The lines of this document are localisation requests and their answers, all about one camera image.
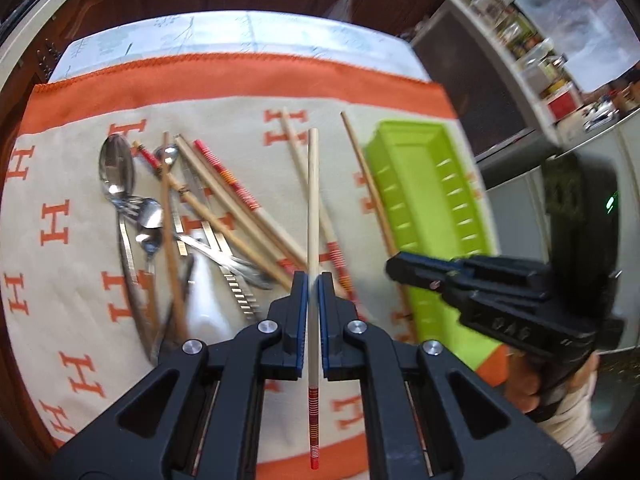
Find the light chopstick red banded end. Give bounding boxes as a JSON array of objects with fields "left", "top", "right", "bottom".
[{"left": 307, "top": 128, "right": 320, "bottom": 470}]

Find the white sleeve forearm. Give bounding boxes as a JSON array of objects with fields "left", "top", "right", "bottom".
[{"left": 538, "top": 372, "right": 603, "bottom": 472}]

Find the person's right hand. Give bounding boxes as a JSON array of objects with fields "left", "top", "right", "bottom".
[{"left": 502, "top": 346, "right": 601, "bottom": 413}]

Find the green plastic utensil tray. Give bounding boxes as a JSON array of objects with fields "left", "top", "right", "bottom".
[{"left": 362, "top": 119, "right": 504, "bottom": 369}]

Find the light chopstick red striped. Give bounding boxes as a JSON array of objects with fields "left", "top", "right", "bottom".
[{"left": 280, "top": 108, "right": 373, "bottom": 321}]

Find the dark wooden chopstick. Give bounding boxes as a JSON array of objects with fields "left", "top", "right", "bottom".
[{"left": 341, "top": 112, "right": 416, "bottom": 342}]

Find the plain tan chopstick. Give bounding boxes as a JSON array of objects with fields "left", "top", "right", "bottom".
[{"left": 175, "top": 134, "right": 307, "bottom": 275}]

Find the serrated steel knife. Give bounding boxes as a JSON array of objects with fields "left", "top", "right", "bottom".
[{"left": 180, "top": 157, "right": 259, "bottom": 323}]

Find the small steel spoon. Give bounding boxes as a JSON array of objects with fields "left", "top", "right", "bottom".
[{"left": 134, "top": 229, "right": 162, "bottom": 333}]

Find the brown wooden chopstick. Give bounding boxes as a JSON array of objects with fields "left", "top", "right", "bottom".
[{"left": 160, "top": 132, "right": 188, "bottom": 344}]

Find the beige orange H-pattern cloth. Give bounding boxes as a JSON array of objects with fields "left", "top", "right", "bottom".
[{"left": 1, "top": 53, "right": 466, "bottom": 442}]

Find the tan chopstick red tip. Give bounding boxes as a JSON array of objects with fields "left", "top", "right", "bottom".
[{"left": 132, "top": 141, "right": 293, "bottom": 290}]

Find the large steel spoon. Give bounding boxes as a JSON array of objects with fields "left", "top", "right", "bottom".
[{"left": 98, "top": 133, "right": 155, "bottom": 364}]

